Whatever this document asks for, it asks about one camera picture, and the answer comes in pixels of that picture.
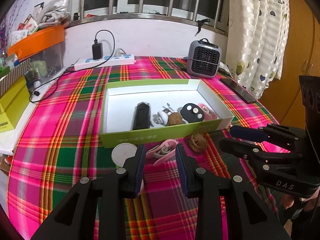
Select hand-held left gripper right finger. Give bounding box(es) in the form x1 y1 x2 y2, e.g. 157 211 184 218
175 144 292 240

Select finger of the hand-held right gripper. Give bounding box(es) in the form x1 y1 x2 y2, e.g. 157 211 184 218
219 139 304 173
229 124 307 153

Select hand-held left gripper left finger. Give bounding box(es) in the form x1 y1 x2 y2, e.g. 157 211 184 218
31 144 146 240

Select pink plastic clip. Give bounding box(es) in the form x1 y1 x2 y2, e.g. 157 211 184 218
146 139 178 167
197 102 218 121

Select brown walnut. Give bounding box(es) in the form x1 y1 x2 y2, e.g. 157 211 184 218
188 133 207 152
167 112 185 126

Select black rectangular device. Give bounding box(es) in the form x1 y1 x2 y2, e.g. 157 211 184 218
132 102 151 131

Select grey mushroom-shaped hook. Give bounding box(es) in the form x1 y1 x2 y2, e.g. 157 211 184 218
153 111 169 126

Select black oval device silver buttons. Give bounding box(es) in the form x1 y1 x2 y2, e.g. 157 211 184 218
180 103 205 123

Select green white cardboard box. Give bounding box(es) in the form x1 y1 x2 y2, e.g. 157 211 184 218
100 79 235 149

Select white disc on green stand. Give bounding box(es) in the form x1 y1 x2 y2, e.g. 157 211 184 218
111 143 137 167

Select black phone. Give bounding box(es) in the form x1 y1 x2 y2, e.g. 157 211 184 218
220 78 257 104

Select pink green plaid tablecloth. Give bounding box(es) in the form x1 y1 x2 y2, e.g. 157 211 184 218
7 56 295 240

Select grey portable heater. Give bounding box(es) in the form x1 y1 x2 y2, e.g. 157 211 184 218
187 38 222 78

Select wooden cabinet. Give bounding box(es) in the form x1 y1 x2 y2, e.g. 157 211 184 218
257 0 320 133

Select white curtain with hearts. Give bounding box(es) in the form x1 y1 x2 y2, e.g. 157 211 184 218
226 0 292 99

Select white power strip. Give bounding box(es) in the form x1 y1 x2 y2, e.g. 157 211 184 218
73 54 135 71

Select yellow-green cardboard box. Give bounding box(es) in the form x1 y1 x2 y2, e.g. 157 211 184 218
0 76 31 133

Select striped cardboard box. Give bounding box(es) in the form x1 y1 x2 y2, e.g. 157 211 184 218
0 58 32 98

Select clear bin with orange lid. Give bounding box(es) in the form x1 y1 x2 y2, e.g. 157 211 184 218
6 25 66 73

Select white cloth gloves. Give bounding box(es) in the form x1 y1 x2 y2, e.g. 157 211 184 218
40 0 70 27

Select black earphone cable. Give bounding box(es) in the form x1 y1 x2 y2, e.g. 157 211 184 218
26 66 75 103

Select black charger with cable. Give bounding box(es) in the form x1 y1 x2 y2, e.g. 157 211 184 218
92 30 115 67

